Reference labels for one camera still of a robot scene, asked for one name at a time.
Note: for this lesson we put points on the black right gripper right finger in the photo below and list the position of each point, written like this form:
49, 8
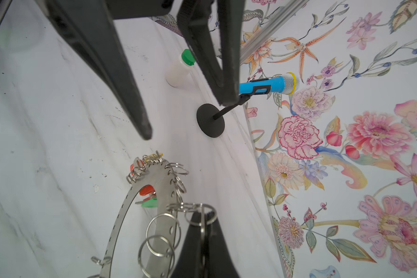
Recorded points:
219, 263

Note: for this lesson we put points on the white bottle green cap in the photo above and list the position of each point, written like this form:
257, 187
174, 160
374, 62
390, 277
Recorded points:
178, 71

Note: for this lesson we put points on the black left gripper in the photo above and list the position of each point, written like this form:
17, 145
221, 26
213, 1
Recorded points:
87, 26

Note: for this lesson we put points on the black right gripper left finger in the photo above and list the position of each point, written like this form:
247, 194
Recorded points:
191, 260

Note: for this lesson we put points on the blue toy microphone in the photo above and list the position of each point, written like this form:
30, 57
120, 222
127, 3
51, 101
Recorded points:
285, 84

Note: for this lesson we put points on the large metal keyring with keys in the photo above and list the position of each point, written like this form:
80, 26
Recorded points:
156, 184

